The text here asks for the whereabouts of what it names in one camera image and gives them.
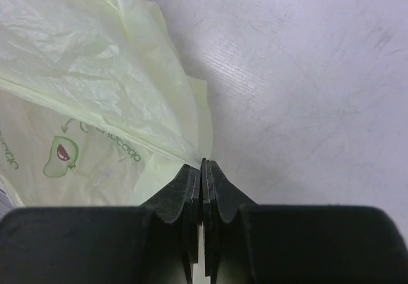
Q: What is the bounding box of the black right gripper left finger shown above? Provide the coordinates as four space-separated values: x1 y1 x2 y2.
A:
1 165 200 283

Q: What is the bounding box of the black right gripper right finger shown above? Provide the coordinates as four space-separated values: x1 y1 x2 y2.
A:
201 160 407 283

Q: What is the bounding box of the light green plastic bag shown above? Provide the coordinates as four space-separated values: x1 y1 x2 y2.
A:
0 0 214 284

